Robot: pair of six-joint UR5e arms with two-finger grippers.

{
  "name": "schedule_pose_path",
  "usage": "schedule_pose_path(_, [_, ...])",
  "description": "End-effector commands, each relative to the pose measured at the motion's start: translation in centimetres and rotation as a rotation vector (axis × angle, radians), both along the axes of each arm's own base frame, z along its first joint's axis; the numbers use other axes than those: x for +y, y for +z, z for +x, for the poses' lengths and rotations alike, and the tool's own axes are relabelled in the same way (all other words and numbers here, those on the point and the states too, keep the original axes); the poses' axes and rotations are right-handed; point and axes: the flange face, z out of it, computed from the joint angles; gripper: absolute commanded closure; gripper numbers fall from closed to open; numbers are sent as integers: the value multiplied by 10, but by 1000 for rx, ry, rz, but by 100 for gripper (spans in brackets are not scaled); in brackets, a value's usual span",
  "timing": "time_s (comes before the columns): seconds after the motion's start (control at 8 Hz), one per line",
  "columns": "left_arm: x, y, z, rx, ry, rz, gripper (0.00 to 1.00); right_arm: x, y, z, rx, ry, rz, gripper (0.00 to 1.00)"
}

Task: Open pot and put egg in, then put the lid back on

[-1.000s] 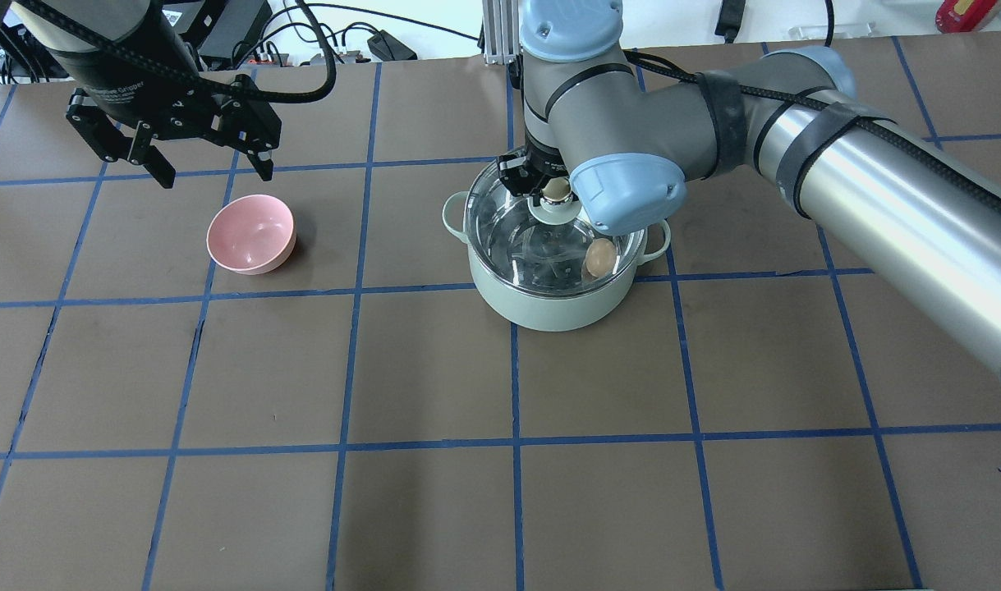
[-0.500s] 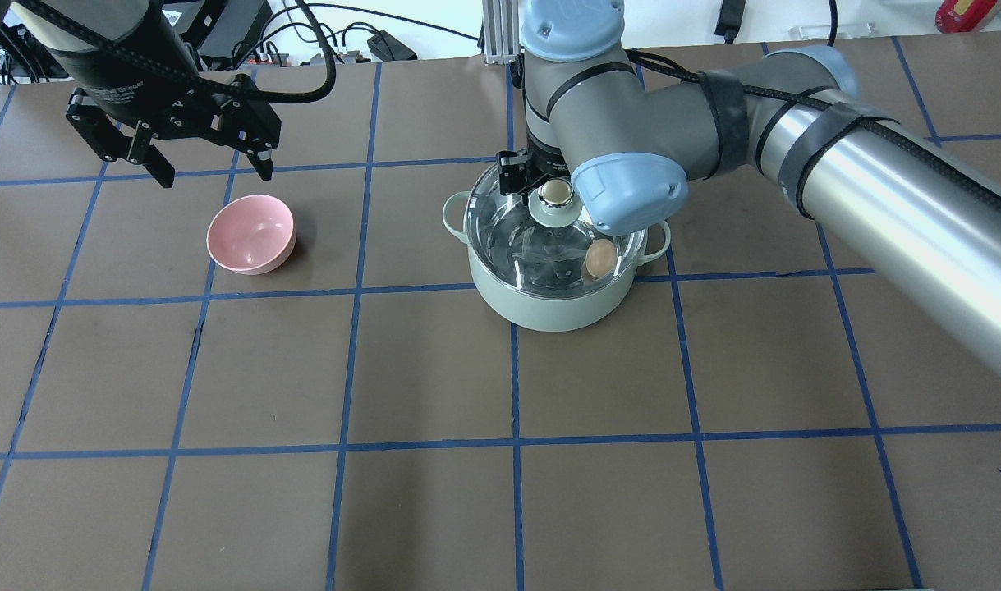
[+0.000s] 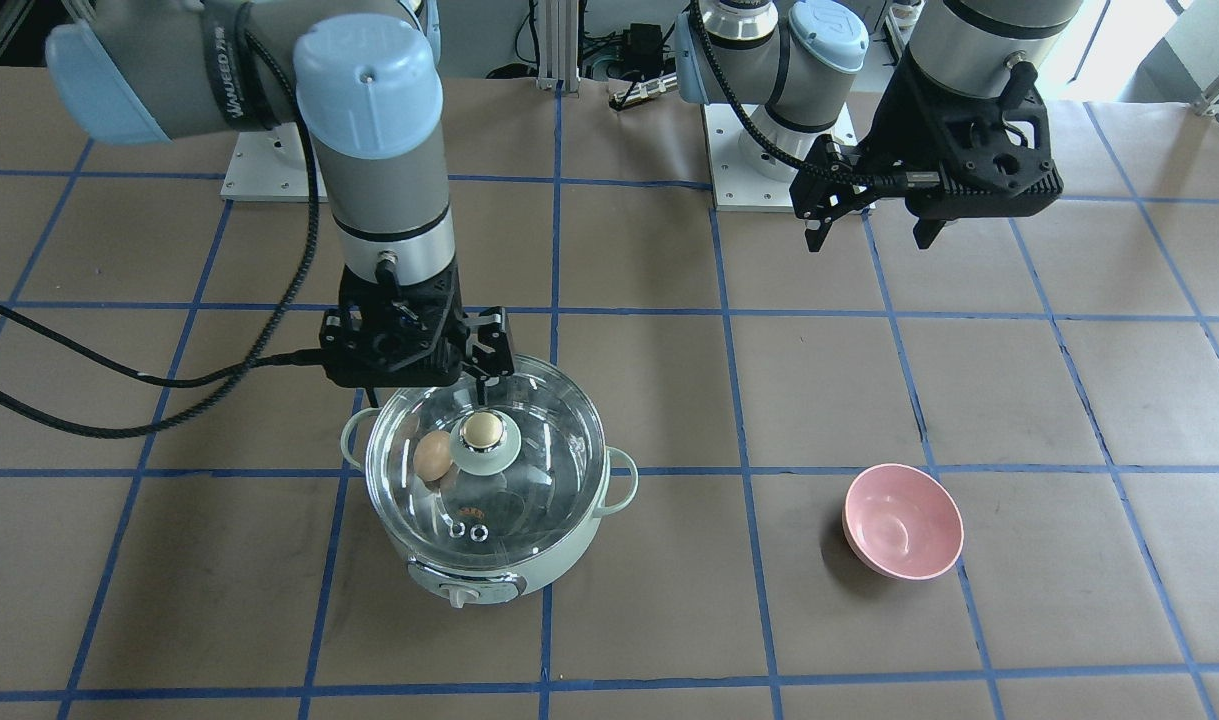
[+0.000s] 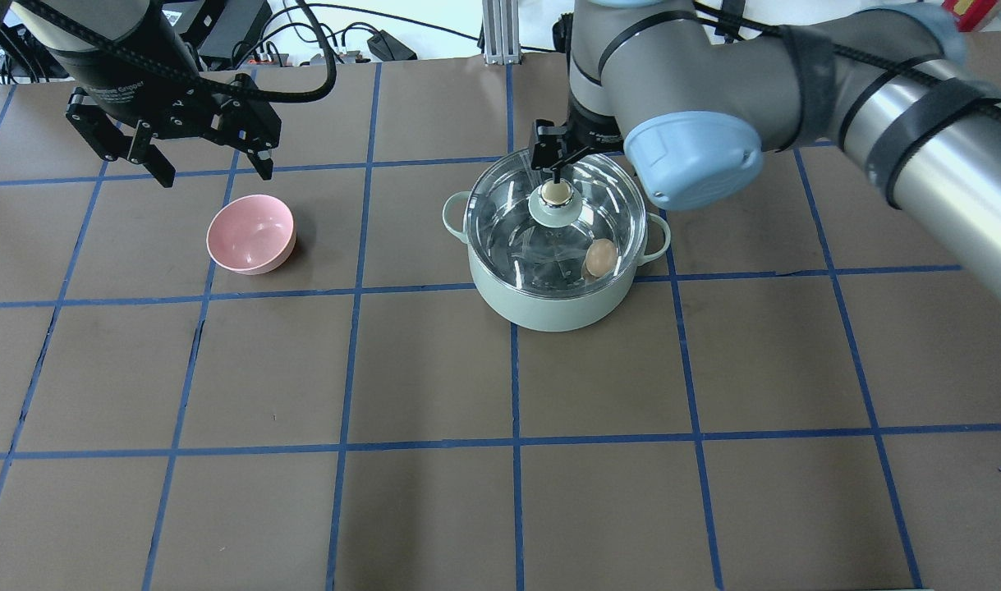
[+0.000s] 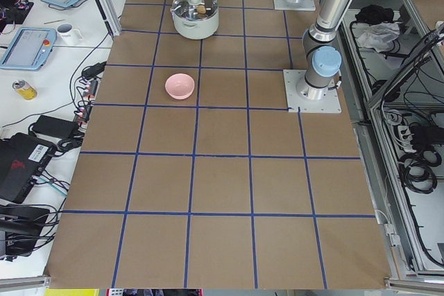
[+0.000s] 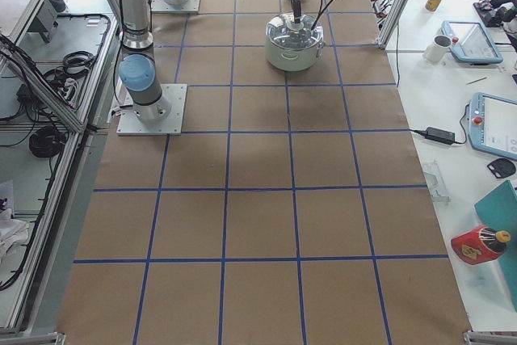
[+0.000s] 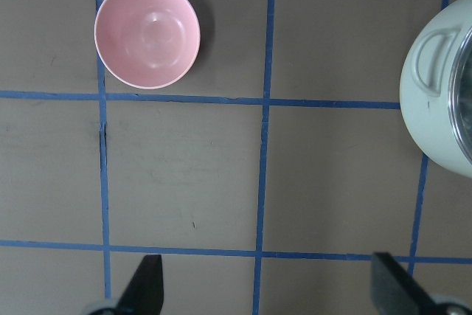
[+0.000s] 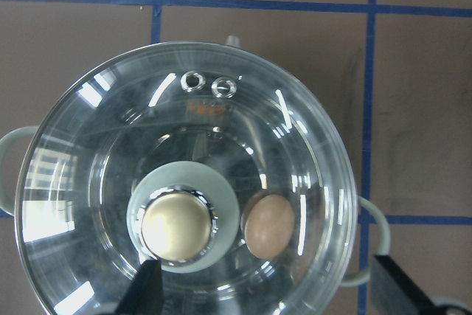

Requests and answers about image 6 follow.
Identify glass pot lid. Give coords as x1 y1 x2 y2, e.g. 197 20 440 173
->
266 13 324 51

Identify pale green electric pot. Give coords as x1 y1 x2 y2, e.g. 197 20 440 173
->
265 30 325 72

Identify yellow drink can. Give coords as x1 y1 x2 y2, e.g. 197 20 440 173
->
425 0 442 12

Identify white mug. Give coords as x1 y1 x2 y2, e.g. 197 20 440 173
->
422 35 452 64

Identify far teach pendant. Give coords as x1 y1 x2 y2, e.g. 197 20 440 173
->
441 21 503 65

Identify teach pendant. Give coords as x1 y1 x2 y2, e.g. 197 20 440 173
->
467 92 516 160
441 21 503 65

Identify black power adapter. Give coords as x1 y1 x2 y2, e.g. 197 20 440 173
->
411 127 468 145

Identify clear plastic holder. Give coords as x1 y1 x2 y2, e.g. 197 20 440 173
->
422 161 451 204

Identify near teach pendant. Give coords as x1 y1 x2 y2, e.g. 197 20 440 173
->
467 92 516 160

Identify black mouse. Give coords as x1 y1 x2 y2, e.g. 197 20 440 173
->
487 158 516 179

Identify teal folder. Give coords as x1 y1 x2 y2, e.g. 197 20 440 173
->
473 179 517 324

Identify aluminium frame post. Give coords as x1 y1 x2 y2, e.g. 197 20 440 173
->
377 0 429 50

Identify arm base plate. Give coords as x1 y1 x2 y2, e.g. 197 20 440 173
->
116 84 187 136
151 0 200 14

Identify coiled black cable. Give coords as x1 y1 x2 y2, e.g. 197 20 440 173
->
28 124 68 159

